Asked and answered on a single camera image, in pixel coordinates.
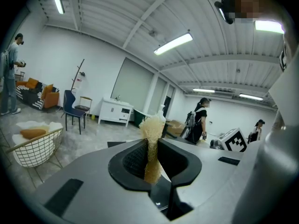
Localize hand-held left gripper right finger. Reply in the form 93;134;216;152
157;138;246;221

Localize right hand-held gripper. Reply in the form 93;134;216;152
209;127;249;153

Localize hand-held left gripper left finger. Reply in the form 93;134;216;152
35;138;170;224

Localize beige loofah scrubber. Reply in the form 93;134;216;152
139;115;164;184

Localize cardboard box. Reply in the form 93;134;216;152
166;119;185;138

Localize white vanity cabinet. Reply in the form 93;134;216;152
98;96;135;127

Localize white pump bottle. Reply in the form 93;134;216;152
156;104;167;126

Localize orange oblong pillow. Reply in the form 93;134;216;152
19;128;48;140

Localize dark blue chair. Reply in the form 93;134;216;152
62;90;87;135

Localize dark green bathtub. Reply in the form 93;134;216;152
133;108;160;128

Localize orange sofa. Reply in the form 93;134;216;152
15;77;60;111

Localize orange cushion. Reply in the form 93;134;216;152
25;77;39;89
41;84;54;100

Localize grey roller blind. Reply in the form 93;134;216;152
111;57;155;113

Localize wooden branch coat rack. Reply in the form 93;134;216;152
69;58;85;93

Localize black white striped blanket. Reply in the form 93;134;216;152
15;81;59;111

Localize person's head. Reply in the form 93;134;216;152
234;0;267;20

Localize gold wire chair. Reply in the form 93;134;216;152
5;125;65;189

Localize wooden frame side chair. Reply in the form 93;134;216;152
73;96;93;124

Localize black head-mounted camera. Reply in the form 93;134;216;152
214;0;236;25

